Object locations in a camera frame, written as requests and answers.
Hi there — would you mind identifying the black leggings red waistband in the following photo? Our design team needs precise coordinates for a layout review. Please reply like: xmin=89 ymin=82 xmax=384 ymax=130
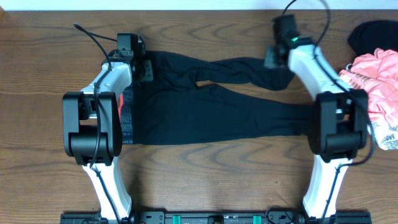
xmin=120 ymin=51 xmax=313 ymax=145

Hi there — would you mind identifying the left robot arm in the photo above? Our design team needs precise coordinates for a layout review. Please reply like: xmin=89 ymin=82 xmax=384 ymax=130
xmin=60 ymin=33 xmax=153 ymax=223

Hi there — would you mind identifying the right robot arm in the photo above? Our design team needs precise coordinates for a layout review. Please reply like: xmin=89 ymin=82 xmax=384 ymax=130
xmin=264 ymin=14 xmax=372 ymax=223

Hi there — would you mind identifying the black garment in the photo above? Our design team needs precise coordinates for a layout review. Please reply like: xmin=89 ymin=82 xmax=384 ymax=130
xmin=348 ymin=20 xmax=397 ymax=55

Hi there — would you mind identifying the pink garment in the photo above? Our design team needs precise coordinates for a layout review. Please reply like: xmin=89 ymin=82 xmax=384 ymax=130
xmin=339 ymin=48 xmax=397 ymax=126

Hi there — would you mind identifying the white floral garment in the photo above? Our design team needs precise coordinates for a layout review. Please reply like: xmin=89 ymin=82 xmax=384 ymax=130
xmin=372 ymin=119 xmax=397 ymax=151

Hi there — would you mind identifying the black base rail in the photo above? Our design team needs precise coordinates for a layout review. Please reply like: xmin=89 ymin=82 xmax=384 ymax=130
xmin=60 ymin=209 xmax=373 ymax=224

